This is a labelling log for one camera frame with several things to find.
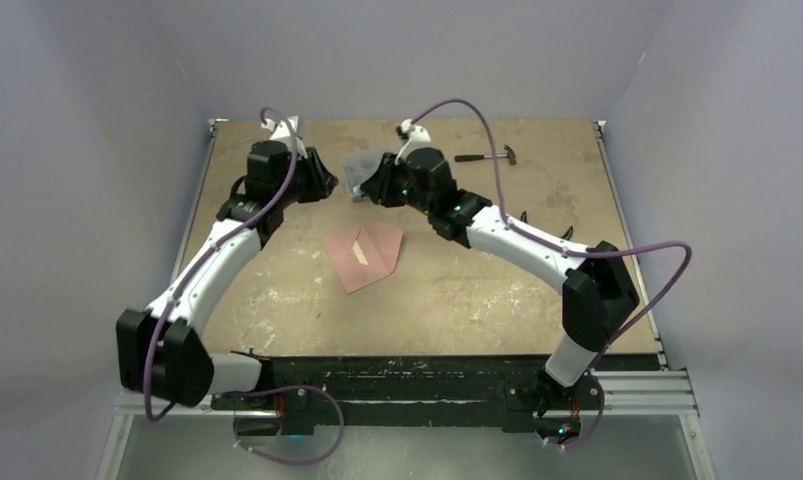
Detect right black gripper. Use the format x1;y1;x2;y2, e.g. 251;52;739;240
363;153;435;217

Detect pink envelope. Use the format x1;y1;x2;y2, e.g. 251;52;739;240
323;221;404;294

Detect lined paper letter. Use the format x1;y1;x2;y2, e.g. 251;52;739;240
352;241;369;265

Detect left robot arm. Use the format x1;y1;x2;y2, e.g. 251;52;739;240
116;140;338;409

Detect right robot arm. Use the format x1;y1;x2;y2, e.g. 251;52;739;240
346;147;640;407

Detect clear plastic screw box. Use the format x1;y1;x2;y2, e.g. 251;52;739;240
343;148;398;203

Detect black pliers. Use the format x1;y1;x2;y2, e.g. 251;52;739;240
520;210;574;240

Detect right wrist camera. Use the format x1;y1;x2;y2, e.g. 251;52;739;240
394;119;432;165

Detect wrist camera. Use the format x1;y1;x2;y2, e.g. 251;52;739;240
394;119;432;165
260;116;307;158

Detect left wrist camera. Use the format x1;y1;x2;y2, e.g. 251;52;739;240
260;116;307;158

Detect black handled hammer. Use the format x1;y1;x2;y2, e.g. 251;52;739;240
454;145;518;166

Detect black base frame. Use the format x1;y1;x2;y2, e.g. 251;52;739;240
142;354;661;439

